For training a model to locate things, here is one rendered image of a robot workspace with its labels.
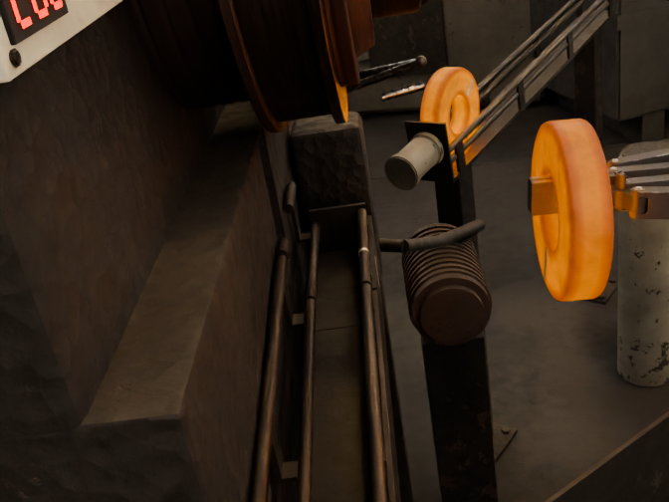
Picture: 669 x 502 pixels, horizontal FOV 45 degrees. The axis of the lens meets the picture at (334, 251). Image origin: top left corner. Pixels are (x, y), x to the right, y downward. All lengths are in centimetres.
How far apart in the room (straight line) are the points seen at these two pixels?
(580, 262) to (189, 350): 31
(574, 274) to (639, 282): 108
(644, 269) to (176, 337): 131
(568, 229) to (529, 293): 156
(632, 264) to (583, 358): 33
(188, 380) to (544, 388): 144
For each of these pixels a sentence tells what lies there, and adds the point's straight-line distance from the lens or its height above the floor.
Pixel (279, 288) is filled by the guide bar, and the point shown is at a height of 76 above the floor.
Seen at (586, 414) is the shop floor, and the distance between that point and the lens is 180.
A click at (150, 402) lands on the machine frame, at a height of 87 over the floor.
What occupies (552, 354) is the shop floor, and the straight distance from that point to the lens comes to 197.
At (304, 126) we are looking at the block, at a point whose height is 80.
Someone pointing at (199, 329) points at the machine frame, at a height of 87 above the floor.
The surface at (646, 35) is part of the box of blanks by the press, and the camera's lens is 303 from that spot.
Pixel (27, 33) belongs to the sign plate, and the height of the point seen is 108.
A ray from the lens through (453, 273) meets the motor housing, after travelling 124.
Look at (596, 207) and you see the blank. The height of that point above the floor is 86.
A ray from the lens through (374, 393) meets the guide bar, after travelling 73.
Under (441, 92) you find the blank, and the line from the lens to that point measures 132.
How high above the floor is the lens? 113
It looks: 26 degrees down
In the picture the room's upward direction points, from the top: 10 degrees counter-clockwise
